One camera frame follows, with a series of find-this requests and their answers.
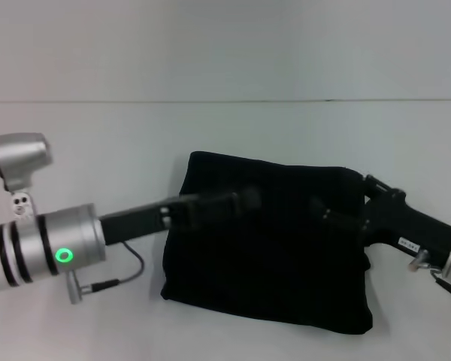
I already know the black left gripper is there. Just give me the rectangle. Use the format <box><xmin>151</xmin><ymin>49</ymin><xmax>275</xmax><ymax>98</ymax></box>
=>
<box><xmin>98</xmin><ymin>184</ymin><xmax>265</xmax><ymax>246</ymax></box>

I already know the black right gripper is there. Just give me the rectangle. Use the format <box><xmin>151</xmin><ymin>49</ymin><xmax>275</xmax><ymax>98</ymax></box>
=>
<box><xmin>310</xmin><ymin>174</ymin><xmax>451</xmax><ymax>265</ymax></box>

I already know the black shirt with FREE print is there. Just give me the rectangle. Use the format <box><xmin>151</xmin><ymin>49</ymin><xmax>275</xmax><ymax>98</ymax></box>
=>
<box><xmin>159</xmin><ymin>150</ymin><xmax>373</xmax><ymax>324</ymax></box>

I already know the right gripper cable with plugs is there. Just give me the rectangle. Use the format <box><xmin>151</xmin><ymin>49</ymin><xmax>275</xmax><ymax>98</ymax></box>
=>
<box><xmin>407</xmin><ymin>250</ymin><xmax>451</xmax><ymax>302</ymax></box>

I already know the gripper cable with plugs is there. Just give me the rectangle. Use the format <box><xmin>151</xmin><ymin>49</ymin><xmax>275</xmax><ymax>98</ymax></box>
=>
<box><xmin>407</xmin><ymin>250</ymin><xmax>451</xmax><ymax>302</ymax></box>
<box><xmin>65</xmin><ymin>240</ymin><xmax>147</xmax><ymax>305</ymax></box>

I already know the left gripper cable with plugs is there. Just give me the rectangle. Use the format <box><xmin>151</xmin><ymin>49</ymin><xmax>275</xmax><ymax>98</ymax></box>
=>
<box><xmin>65</xmin><ymin>240</ymin><xmax>147</xmax><ymax>305</ymax></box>

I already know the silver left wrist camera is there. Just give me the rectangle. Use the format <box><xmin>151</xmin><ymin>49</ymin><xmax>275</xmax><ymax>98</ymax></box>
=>
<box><xmin>0</xmin><ymin>132</ymin><xmax>54</xmax><ymax>220</ymax></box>

